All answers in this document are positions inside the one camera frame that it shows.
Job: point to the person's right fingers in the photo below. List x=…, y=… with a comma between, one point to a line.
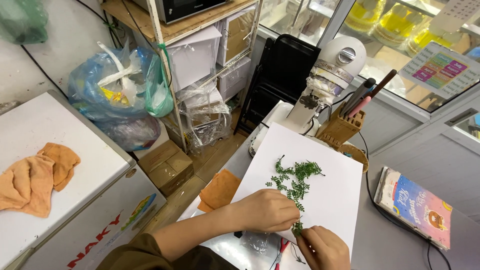
x=304, y=238

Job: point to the silver microwave oven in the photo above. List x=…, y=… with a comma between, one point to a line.
x=187, y=8

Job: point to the blue plastic bag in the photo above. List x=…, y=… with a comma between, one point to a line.
x=105, y=86

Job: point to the colourful notebook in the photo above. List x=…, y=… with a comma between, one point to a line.
x=416, y=206

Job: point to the white paper sheet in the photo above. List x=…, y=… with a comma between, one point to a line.
x=330, y=195

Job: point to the person's right hand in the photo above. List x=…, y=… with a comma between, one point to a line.
x=326, y=249

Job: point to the black folding chair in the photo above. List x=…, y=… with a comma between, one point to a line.
x=277, y=78

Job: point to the wooden knife block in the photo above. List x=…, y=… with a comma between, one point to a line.
x=339, y=127

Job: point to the person's left hand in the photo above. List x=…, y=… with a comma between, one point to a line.
x=262, y=210

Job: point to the translucent green bag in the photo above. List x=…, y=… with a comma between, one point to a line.
x=22, y=18

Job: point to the orange cloth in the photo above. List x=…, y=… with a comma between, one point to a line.
x=219, y=191
x=33, y=180

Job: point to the white chest freezer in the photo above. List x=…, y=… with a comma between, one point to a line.
x=75, y=195

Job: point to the person's left fingers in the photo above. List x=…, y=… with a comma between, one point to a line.
x=290, y=215

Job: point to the colourful calendar sheet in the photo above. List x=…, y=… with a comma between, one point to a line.
x=440, y=71

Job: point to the large green leafy branch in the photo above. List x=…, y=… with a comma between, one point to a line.
x=300, y=174

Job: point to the white metal shelf rack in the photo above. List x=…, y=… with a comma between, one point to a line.
x=202, y=63

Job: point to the small green leafy sprig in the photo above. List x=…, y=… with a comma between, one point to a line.
x=298, y=228

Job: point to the crumpled clear plastic wrap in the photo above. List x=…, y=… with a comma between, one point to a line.
x=255, y=242

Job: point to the white stand mixer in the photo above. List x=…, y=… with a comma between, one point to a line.
x=326, y=82

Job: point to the glass display case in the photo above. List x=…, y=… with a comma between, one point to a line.
x=375, y=45

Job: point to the green plastic bag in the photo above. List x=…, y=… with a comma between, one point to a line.
x=159, y=93

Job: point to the woven wicker basket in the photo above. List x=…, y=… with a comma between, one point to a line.
x=356, y=153

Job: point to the brown cardboard box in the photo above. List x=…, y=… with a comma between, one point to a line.
x=167, y=167

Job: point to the yellow cake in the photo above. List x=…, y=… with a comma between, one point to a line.
x=431, y=39
x=363, y=15
x=397, y=24

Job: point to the person's olive sleeve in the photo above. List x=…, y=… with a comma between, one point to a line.
x=150, y=257

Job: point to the clear plastic bag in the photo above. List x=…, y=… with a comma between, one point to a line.
x=129, y=131

